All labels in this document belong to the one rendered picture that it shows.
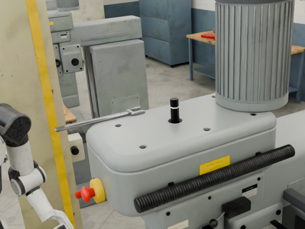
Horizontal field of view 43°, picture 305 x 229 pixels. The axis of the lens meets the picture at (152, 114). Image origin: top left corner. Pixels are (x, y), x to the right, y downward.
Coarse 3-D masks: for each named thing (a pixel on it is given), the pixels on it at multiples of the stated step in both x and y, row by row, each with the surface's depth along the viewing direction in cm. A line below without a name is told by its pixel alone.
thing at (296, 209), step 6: (288, 210) 125; (294, 210) 122; (300, 210) 120; (282, 216) 128; (288, 216) 125; (294, 216) 123; (300, 216) 120; (282, 222) 129; (288, 222) 126; (294, 222) 124; (300, 222) 120; (288, 228) 127; (294, 228) 124; (300, 228) 121
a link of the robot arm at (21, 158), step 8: (24, 144) 153; (8, 152) 155; (16, 152) 152; (24, 152) 154; (16, 160) 154; (24, 160) 156; (32, 160) 160; (16, 168) 156; (24, 168) 157; (32, 168) 160; (40, 168) 163; (16, 176) 157; (16, 184) 156; (16, 192) 159
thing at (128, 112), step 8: (120, 112) 106; (128, 112) 105; (136, 112) 105; (144, 112) 106; (88, 120) 102; (96, 120) 101; (104, 120) 102; (56, 128) 98; (64, 128) 98; (72, 128) 99
